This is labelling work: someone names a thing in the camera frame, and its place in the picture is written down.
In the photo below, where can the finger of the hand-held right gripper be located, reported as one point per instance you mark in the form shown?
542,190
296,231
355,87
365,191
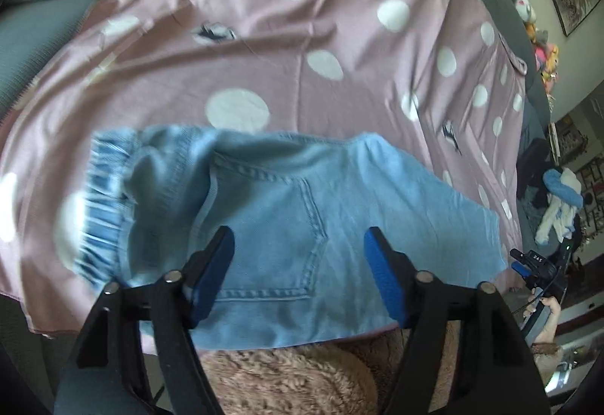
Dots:
518,269

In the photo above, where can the light blue denim shorts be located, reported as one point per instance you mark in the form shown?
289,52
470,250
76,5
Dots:
283,217

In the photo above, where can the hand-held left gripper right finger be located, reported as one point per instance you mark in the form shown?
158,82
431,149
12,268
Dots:
384,278

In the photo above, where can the blue and white clothes pile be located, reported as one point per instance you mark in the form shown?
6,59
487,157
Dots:
559,203

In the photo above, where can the grey-green sofa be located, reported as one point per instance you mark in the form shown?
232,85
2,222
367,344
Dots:
28,42

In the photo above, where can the pink and yellow plush toy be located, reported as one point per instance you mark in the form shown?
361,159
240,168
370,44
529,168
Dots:
545,56

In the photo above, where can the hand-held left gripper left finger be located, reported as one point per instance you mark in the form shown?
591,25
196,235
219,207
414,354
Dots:
214,273

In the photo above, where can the person's brown fluffy clothing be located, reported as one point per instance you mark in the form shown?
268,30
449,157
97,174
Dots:
292,377

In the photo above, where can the pink polka dot blanket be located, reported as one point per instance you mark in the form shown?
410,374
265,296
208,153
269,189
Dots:
292,42

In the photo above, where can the person's right hand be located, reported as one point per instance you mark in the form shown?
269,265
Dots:
551,320

